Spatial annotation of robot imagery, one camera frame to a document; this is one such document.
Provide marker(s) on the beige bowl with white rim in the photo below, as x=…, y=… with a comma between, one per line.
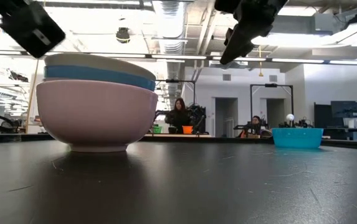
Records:
x=97, y=61

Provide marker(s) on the large blue bowl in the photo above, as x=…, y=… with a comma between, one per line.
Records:
x=97, y=74

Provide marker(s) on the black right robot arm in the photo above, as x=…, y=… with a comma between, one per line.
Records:
x=228, y=4

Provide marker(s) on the wooden pole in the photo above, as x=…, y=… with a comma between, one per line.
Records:
x=32, y=93

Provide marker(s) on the person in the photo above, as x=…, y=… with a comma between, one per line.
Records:
x=256, y=124
x=179, y=118

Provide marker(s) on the white round lamp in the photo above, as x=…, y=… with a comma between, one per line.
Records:
x=290, y=117

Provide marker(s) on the orange cup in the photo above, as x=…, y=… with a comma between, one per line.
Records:
x=187, y=129

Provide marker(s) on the large pale pinkish bowl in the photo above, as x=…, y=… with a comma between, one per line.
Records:
x=97, y=115

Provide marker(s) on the small teal bowl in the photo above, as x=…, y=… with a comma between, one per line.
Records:
x=296, y=138

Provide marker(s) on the green container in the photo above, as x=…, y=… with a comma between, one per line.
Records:
x=157, y=129

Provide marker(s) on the black computer monitor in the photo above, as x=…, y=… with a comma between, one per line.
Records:
x=346, y=109

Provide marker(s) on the black table mat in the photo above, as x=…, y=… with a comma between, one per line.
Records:
x=178, y=186

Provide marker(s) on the black gantry frame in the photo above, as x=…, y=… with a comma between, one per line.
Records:
x=175, y=81
x=271, y=85

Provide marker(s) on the silver ceiling duct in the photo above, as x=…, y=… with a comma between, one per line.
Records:
x=170, y=25

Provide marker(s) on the black ceiling camera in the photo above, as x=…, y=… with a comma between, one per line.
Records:
x=123, y=35

